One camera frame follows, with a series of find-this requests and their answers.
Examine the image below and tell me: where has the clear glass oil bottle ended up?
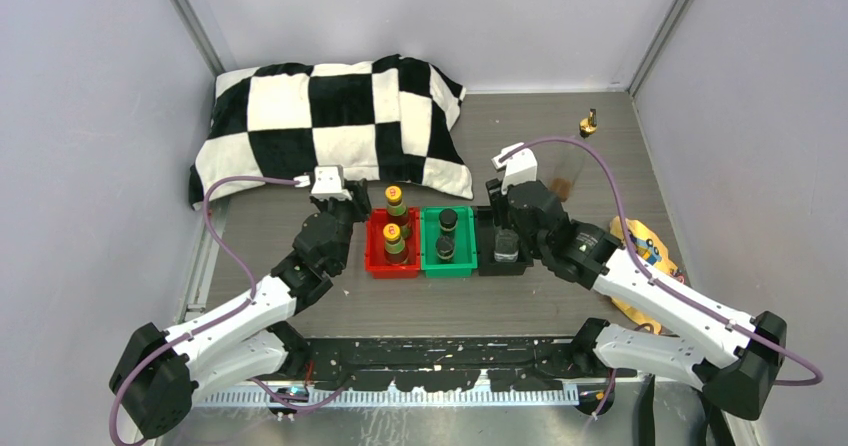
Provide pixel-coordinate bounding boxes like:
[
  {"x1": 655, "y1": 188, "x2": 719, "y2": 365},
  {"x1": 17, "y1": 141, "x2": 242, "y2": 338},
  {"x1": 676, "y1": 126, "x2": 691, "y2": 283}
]
[{"x1": 493, "y1": 228, "x2": 520, "y2": 263}]

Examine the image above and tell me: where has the yellow cap chili sauce bottle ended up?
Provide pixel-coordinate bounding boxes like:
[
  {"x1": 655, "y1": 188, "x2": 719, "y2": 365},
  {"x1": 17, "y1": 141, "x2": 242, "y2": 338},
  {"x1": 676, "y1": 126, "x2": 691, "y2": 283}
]
[{"x1": 384, "y1": 185, "x2": 412, "y2": 239}]

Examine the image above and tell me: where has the green label spice jar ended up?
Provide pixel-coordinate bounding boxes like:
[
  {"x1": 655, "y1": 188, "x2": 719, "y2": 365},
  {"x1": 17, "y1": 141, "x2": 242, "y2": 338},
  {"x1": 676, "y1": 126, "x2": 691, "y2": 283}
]
[{"x1": 435, "y1": 235, "x2": 456, "y2": 264}]

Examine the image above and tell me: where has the brown sauce glass bottle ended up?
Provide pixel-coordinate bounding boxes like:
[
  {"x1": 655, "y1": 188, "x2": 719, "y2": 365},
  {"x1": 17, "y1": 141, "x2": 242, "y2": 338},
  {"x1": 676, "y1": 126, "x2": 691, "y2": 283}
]
[{"x1": 548, "y1": 108, "x2": 597, "y2": 202}]

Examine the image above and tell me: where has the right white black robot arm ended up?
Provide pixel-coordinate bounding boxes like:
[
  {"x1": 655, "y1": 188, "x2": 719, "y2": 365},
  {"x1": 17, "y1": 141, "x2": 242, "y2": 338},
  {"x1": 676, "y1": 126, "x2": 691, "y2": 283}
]
[{"x1": 486, "y1": 179, "x2": 787, "y2": 420}]

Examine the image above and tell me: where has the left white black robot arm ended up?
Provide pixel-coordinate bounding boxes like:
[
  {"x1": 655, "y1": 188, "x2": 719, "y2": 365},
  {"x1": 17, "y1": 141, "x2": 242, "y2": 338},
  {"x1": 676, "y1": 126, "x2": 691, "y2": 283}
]
[{"x1": 108, "y1": 167, "x2": 372, "y2": 445}]

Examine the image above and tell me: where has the red plastic bin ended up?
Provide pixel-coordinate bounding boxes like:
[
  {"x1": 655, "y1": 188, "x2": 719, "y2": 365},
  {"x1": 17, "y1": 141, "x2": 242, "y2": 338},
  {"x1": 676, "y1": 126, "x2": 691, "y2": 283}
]
[{"x1": 364, "y1": 207, "x2": 421, "y2": 279}]

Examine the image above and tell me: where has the black plastic bin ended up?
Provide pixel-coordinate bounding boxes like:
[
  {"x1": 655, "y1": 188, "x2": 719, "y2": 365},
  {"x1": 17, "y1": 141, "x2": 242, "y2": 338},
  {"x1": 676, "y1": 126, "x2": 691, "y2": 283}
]
[{"x1": 472, "y1": 206, "x2": 534, "y2": 276}]

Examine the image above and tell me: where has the green plastic bin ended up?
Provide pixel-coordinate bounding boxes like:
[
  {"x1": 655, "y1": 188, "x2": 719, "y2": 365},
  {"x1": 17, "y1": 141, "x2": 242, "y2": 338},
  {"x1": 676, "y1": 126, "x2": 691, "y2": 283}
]
[{"x1": 419, "y1": 206, "x2": 478, "y2": 279}]

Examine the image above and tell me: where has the black white checkered cloth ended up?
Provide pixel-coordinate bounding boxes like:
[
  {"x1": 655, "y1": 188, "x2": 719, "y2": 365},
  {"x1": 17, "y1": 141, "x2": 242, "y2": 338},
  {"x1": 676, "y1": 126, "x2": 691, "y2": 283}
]
[{"x1": 187, "y1": 54, "x2": 473, "y2": 209}]

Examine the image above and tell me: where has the yellow cloth rag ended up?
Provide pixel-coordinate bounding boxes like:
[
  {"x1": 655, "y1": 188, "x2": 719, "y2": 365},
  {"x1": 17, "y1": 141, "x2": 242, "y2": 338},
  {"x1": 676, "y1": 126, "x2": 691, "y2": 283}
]
[{"x1": 611, "y1": 219, "x2": 685, "y2": 334}]

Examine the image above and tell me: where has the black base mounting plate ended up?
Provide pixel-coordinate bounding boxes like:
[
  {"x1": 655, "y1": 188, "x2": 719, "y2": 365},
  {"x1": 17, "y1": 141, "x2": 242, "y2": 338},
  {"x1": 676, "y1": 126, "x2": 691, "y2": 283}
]
[{"x1": 265, "y1": 337, "x2": 608, "y2": 392}]

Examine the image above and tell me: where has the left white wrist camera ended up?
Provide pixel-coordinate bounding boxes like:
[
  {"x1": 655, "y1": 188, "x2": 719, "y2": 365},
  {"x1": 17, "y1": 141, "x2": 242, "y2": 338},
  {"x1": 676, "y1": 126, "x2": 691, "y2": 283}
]
[{"x1": 310, "y1": 165, "x2": 352, "y2": 201}]

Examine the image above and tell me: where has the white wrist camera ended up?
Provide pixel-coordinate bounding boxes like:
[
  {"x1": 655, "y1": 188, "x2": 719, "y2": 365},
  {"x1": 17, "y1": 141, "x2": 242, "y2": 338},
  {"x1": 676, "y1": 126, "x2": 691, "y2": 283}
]
[
  {"x1": 491, "y1": 142, "x2": 538, "y2": 195},
  {"x1": 310, "y1": 165, "x2": 352, "y2": 201}
]

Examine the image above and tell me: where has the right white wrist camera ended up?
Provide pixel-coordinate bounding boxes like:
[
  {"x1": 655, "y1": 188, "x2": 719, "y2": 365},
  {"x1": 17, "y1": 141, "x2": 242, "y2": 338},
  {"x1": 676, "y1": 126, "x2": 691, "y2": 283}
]
[{"x1": 491, "y1": 142, "x2": 538, "y2": 195}]

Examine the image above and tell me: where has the aluminium slotted rail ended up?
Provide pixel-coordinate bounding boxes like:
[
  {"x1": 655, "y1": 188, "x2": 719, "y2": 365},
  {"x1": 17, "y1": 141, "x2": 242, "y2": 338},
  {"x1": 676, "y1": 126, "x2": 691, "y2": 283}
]
[{"x1": 197, "y1": 384, "x2": 580, "y2": 408}]

